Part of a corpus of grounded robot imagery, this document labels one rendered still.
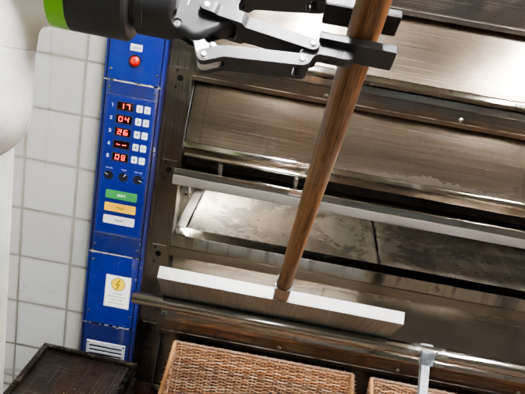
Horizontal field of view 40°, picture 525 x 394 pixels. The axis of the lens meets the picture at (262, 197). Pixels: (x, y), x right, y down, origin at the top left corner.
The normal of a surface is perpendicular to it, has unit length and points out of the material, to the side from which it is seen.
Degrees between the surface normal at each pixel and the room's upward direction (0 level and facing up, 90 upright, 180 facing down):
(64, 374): 0
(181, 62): 90
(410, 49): 70
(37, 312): 90
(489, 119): 90
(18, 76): 83
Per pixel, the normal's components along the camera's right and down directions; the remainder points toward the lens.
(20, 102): 0.94, 0.13
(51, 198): -0.08, 0.33
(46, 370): 0.16, -0.93
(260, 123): -0.03, 0.00
